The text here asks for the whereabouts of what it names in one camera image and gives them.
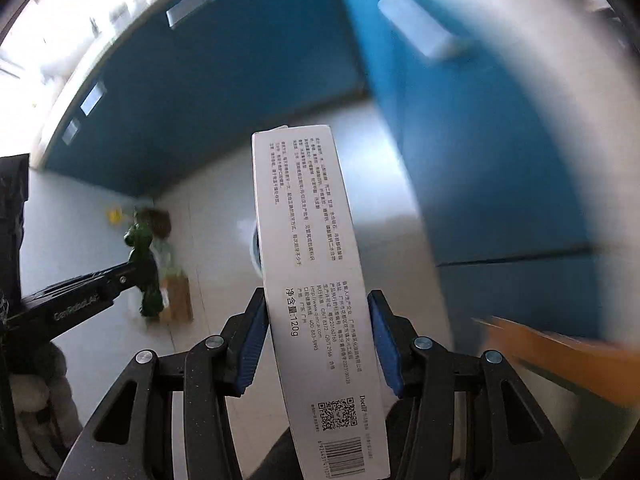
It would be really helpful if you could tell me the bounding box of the long blue kitchen cabinet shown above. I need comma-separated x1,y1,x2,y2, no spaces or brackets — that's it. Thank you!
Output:
42,0,377,199

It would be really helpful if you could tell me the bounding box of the yellow cap oil bottle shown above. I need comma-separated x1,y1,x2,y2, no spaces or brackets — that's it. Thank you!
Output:
106,204,174,241

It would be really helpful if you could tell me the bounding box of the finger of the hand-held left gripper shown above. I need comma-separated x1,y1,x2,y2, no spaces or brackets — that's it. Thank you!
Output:
90,260,146,306

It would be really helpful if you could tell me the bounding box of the black white trash can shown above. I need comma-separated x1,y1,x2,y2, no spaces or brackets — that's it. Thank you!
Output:
248,225,265,279

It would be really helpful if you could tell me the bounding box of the green white checkered tablecloth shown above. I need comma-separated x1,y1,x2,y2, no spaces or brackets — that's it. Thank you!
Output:
472,316,640,412

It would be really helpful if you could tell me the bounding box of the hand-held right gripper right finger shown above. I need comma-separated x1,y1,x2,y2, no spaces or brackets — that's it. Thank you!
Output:
367,289,584,480

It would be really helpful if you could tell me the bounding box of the small cardboard box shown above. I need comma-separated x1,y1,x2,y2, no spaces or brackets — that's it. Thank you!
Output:
159,270,195,324

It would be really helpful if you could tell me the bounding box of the white toothpaste box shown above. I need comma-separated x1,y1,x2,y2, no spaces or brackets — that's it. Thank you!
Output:
251,125,392,480

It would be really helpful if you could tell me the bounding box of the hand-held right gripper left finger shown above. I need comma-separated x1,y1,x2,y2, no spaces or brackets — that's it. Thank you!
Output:
56,287,271,480

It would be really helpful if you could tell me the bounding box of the narrow blue kitchen cabinet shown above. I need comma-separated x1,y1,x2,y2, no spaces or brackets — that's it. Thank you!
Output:
330,0,607,342

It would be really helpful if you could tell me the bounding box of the pile of clear plastic bags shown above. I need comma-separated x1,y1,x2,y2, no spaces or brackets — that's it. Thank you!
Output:
150,237,177,277

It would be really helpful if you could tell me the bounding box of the person's left forearm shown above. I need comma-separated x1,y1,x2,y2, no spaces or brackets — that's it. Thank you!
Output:
0,347,82,477

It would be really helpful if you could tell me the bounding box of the small green figure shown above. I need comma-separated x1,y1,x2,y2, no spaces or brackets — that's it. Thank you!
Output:
124,220,164,319

